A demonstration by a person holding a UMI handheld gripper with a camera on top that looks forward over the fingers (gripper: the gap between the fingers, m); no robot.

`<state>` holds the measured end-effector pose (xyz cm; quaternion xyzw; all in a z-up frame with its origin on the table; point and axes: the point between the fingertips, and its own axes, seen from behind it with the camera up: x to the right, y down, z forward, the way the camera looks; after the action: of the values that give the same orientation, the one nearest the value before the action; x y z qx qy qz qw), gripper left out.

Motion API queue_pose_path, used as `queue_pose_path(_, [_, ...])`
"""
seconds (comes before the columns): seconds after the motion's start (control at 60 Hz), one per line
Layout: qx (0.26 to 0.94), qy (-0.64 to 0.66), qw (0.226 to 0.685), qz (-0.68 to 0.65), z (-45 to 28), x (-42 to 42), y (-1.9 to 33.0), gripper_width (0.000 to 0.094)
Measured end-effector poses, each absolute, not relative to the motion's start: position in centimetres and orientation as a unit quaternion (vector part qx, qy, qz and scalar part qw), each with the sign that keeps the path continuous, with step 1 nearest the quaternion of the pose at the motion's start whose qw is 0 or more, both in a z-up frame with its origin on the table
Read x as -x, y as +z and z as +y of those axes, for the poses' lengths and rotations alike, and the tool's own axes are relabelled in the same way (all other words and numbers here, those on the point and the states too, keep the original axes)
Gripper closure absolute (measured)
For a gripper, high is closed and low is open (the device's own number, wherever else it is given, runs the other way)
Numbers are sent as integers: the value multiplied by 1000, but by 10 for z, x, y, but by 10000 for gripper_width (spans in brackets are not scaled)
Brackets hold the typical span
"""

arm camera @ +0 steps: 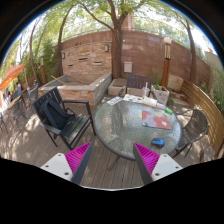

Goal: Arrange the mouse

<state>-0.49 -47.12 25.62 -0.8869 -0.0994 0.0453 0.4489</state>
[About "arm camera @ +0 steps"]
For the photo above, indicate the open book on table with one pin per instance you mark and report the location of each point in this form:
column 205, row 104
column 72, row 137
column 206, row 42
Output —
column 138, row 99

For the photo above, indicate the orange patio umbrella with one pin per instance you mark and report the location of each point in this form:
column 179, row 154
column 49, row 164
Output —
column 12, row 73

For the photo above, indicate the black backpack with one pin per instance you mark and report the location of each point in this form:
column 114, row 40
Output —
column 54, row 115

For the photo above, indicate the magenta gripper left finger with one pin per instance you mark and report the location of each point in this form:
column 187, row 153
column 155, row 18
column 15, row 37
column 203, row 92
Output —
column 70, row 166

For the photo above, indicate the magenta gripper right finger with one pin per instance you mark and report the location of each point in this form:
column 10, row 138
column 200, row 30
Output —
column 153, row 166

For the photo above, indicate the leaflet on table edge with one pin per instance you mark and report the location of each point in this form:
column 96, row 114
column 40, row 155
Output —
column 114, row 100

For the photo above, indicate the large tree trunk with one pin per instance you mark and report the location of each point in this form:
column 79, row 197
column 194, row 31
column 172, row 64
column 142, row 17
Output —
column 111, row 14

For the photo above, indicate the wooden post lamp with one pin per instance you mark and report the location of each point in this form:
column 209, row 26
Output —
column 167, row 58

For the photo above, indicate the green marker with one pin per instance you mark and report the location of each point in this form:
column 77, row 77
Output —
column 169, row 111

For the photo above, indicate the grey wicker chair right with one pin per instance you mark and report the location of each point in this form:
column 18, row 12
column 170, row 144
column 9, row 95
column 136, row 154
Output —
column 194, row 130

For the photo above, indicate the metal chair far left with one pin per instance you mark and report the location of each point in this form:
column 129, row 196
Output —
column 15, row 108

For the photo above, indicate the round glass patio table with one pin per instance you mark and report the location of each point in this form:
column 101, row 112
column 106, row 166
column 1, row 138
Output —
column 119, row 127

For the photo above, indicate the grey wall utility box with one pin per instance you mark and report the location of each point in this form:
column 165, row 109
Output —
column 128, row 67

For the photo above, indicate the colourful mouse pad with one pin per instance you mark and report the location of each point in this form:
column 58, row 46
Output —
column 154, row 120

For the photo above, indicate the square concrete planter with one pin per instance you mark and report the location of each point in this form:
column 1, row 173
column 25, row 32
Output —
column 116, row 86

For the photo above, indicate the dark chair behind table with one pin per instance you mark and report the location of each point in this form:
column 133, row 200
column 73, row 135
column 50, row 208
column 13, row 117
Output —
column 137, row 82

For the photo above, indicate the white planter box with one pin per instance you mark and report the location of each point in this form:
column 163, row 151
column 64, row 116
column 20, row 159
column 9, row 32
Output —
column 160, row 93

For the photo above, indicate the blue computer mouse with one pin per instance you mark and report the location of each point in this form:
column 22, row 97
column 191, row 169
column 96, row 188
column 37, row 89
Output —
column 158, row 142

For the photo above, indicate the plastic cup with straw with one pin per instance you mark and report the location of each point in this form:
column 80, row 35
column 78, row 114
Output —
column 146, row 90

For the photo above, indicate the black slatted patio chair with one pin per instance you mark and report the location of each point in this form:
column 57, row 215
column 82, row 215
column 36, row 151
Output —
column 74, row 129

